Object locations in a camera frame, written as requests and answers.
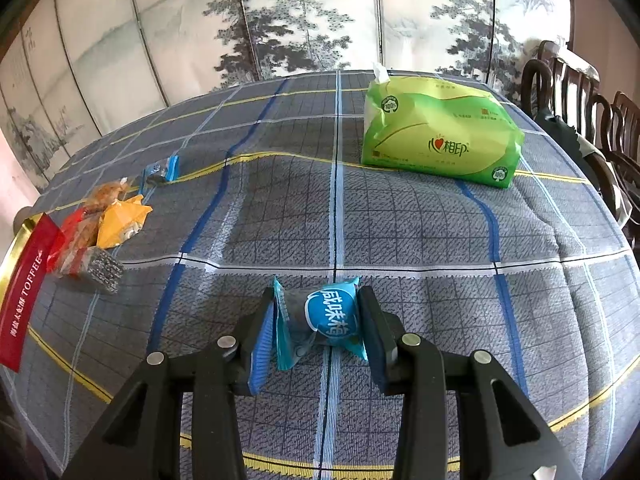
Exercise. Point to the painted landscape screen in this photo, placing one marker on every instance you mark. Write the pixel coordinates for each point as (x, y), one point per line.
(300, 10)

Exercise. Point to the clear fried snack bag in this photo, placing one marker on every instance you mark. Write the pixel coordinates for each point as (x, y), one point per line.
(106, 194)

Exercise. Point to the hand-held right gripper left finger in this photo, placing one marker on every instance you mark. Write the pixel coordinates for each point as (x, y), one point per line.
(260, 355)

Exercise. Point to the dark cloth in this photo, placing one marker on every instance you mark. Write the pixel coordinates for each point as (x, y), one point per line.
(565, 137)

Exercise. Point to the grey plaid blanket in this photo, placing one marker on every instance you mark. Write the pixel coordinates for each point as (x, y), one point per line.
(400, 240)

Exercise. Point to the orange snack packet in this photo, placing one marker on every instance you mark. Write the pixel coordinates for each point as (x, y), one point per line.
(120, 222)

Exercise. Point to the green tissue pack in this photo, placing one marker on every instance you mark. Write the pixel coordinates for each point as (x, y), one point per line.
(440, 135)

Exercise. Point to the large blue candy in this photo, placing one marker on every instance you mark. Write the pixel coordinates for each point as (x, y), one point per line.
(330, 320)

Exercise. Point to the small blue candy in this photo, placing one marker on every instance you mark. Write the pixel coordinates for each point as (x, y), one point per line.
(160, 170)

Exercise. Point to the grey speckled snack packet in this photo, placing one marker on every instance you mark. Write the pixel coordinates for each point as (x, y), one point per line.
(102, 270)

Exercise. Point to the red clear snack packet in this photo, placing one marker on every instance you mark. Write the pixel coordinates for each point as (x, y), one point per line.
(75, 242)

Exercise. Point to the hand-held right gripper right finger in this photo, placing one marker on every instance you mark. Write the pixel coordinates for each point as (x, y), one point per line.
(375, 350)

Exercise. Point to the dark wooden chair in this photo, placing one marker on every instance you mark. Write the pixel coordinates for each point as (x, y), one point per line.
(617, 130)
(565, 72)

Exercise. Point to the red gold tin box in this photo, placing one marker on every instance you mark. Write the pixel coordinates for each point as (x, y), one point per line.
(25, 290)

